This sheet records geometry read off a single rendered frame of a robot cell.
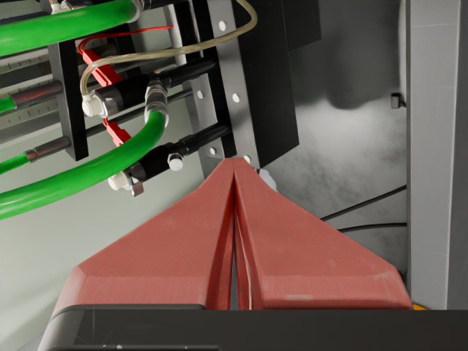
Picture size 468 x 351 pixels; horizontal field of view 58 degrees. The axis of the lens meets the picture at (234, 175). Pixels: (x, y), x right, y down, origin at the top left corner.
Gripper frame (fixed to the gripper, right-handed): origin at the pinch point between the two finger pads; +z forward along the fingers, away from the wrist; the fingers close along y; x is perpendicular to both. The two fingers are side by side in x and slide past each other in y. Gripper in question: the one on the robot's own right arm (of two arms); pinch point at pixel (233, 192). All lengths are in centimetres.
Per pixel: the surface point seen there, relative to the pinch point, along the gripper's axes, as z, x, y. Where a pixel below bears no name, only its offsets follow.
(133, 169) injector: 25.7, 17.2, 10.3
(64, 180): 9.0, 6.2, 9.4
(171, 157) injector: 27.9, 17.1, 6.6
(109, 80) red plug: 29.6, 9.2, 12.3
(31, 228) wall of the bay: 39, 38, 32
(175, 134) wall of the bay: 62, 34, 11
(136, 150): 12.6, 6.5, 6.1
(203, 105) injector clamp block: 39.2, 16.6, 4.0
